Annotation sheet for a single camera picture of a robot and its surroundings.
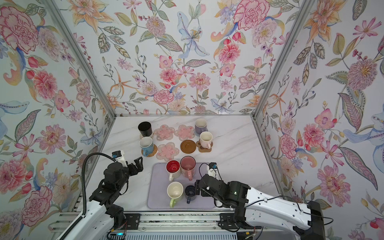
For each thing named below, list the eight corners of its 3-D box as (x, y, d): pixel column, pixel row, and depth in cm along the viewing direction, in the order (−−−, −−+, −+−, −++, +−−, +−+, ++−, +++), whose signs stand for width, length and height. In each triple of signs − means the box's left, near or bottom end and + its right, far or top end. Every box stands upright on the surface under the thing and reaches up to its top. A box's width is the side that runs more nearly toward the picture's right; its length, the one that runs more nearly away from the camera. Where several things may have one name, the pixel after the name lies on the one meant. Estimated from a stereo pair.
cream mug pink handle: (200, 153, 101) (200, 144, 93) (199, 140, 108) (200, 131, 100) (211, 153, 101) (213, 144, 93) (210, 140, 108) (212, 131, 100)
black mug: (139, 136, 111) (135, 126, 103) (147, 129, 115) (144, 119, 107) (148, 141, 108) (144, 132, 100) (156, 134, 112) (153, 125, 104)
